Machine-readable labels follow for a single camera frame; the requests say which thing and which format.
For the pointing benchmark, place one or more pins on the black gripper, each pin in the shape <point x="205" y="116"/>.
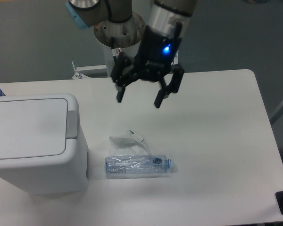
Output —
<point x="152" y="62"/>

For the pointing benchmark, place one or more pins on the white push-lid trash can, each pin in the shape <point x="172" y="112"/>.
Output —
<point x="42" y="146"/>

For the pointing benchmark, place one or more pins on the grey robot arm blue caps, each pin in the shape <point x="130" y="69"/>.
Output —
<point x="116" y="25"/>

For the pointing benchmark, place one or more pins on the crumpled clear plastic wrapper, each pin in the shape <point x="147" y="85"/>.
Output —
<point x="130" y="143"/>

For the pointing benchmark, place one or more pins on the clear plastic water bottle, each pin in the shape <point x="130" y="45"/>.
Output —
<point x="137" y="166"/>

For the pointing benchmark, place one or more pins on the white metal base frame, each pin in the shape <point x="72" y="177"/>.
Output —
<point x="94" y="70"/>

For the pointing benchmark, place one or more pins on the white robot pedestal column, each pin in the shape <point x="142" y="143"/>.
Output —
<point x="111" y="54"/>

